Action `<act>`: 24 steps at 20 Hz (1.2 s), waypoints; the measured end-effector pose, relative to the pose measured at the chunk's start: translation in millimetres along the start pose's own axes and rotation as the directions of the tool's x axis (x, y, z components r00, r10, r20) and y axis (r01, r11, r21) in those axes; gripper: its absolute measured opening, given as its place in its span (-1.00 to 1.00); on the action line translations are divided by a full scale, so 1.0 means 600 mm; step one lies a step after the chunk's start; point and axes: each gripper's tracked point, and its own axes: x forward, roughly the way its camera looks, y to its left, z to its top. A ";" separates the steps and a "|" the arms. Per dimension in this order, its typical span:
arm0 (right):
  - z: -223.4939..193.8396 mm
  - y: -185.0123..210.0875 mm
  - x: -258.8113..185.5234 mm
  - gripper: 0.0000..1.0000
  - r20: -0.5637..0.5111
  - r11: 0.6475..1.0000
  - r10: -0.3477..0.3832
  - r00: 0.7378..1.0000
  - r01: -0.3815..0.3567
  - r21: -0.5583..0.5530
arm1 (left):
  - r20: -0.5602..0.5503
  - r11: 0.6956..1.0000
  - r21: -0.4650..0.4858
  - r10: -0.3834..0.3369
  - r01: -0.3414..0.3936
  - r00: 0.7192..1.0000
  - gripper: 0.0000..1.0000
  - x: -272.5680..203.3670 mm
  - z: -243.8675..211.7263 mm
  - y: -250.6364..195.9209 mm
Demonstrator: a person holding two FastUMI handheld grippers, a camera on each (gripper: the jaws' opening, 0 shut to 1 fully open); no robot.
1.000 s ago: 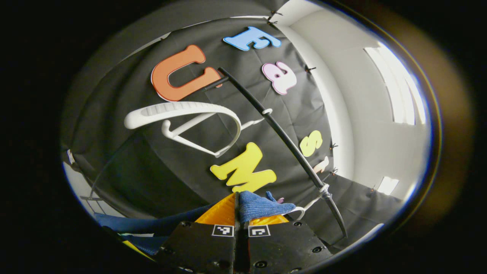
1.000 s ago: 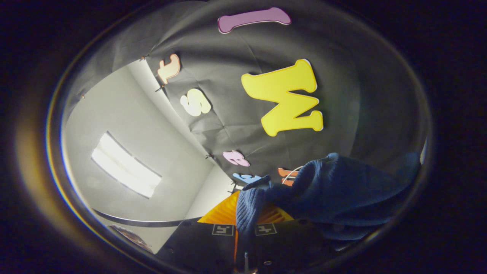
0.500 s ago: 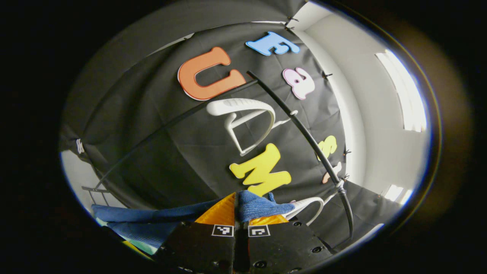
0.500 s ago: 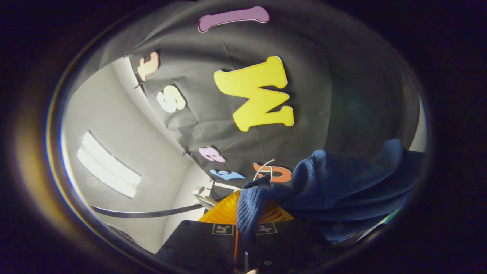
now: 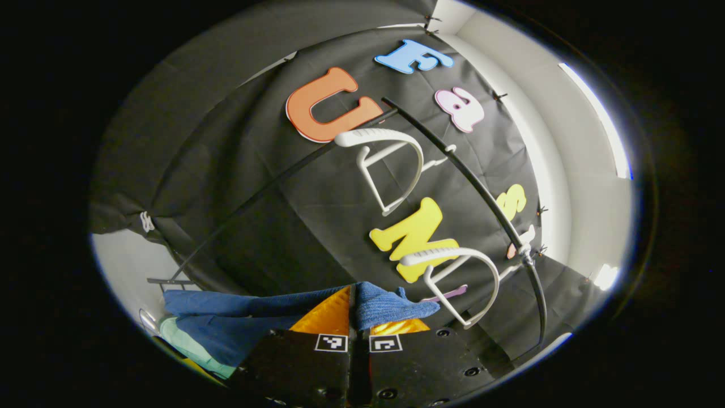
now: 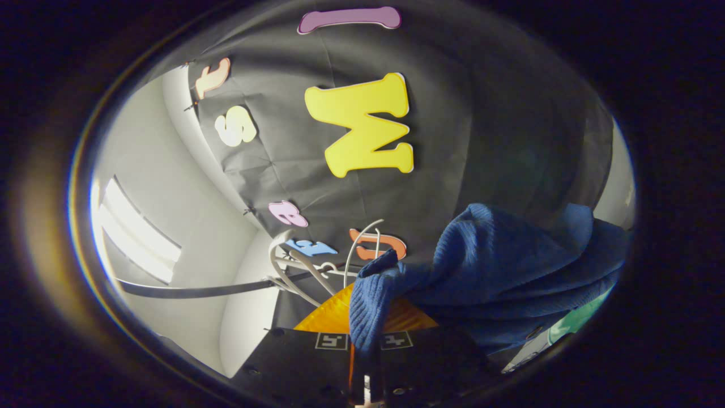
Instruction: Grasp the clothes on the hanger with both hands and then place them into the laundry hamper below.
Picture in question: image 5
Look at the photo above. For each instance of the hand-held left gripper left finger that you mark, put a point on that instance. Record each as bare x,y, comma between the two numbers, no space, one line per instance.
300,368

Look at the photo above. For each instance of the white clothes hanger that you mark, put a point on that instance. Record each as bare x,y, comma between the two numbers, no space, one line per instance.
487,266
396,136

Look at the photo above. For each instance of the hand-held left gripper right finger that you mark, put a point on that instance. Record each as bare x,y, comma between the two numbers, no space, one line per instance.
419,368

